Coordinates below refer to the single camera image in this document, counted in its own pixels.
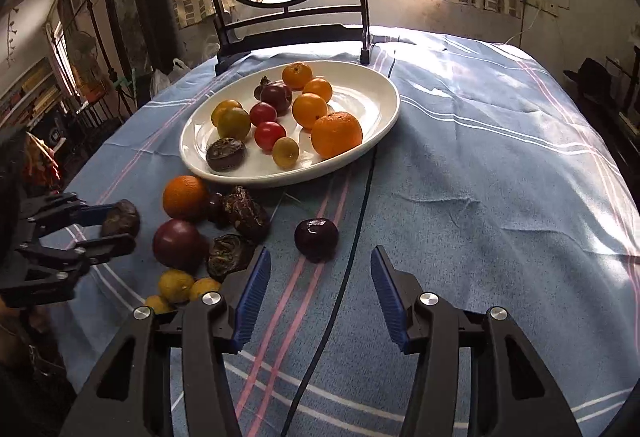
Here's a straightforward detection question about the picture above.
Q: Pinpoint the wall outlet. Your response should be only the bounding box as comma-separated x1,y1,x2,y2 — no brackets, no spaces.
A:
522,0,571,12

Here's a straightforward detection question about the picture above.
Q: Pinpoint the blue striped tablecloth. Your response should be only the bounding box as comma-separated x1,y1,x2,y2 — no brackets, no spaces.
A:
47,27,640,437

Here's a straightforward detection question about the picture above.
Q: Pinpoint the greenish orange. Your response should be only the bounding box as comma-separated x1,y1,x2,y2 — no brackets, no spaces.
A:
217,107,251,141

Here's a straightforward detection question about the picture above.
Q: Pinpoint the purple plum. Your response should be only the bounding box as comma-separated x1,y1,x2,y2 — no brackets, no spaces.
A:
152,219,208,274

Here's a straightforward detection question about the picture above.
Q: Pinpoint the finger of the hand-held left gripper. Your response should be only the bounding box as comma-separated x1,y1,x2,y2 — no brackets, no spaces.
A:
20,193,118,238
15,233,137,278

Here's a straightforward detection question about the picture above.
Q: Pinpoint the yellow cherry tomato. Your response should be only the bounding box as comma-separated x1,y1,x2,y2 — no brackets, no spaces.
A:
144,295,176,315
188,278,222,302
158,269,196,304
272,136,300,169

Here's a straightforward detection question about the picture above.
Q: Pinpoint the black hat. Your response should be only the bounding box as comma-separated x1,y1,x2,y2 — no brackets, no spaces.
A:
564,58,618,92

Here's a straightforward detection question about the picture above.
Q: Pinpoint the standing fan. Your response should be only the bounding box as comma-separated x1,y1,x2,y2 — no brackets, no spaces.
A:
67,31,101,82

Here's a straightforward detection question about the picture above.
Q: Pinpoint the white oval plate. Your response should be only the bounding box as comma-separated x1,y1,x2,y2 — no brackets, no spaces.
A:
179,60,401,188

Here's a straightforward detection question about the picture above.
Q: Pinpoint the large orange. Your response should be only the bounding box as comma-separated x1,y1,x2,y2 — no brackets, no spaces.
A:
311,112,363,158

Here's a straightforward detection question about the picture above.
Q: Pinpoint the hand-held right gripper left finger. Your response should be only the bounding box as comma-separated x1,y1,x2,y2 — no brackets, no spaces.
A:
59,245,272,437

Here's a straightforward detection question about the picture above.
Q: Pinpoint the dark red plum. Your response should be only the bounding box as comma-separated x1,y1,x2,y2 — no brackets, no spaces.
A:
260,83,294,114

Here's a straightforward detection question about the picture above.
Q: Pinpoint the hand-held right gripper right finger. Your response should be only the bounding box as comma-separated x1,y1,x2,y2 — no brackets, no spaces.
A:
370,245,583,437

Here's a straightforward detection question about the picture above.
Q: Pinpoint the dark framed painting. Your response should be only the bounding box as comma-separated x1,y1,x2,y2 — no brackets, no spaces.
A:
101,0,153,85

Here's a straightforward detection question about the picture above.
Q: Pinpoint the red cherry tomato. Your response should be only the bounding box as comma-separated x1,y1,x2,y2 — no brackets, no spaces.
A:
249,102,278,127
254,121,287,152

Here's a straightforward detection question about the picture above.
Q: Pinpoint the bookshelf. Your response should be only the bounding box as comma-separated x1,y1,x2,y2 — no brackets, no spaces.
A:
0,57,66,128

